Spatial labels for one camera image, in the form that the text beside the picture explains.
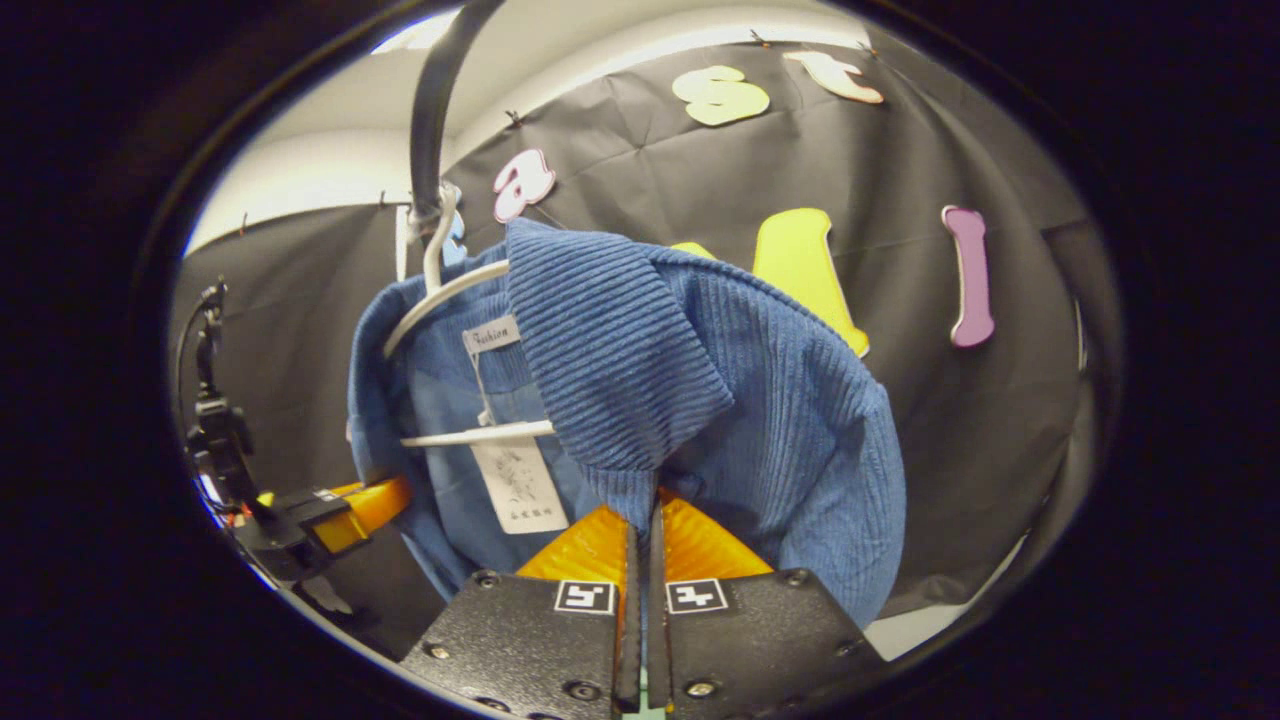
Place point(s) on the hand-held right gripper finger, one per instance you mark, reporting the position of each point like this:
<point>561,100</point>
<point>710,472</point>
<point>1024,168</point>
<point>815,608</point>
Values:
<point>632,640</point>
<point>656,640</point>

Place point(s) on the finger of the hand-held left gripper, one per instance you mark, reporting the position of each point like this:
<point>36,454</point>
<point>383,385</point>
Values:
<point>300,530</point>

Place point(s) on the blue shirt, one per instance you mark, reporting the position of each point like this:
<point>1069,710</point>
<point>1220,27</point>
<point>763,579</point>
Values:
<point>760,400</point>

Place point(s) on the white clothes hanger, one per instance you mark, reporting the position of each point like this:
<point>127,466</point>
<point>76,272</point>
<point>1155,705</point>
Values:
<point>450,292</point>

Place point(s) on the black clothes rack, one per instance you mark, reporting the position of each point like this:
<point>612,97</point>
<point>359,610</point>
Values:
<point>432,110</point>

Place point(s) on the black backdrop cloth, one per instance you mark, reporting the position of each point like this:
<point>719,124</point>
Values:
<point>950,420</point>

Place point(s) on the large ceiling light panel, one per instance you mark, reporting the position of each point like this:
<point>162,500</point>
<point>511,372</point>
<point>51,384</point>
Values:
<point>405,35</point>

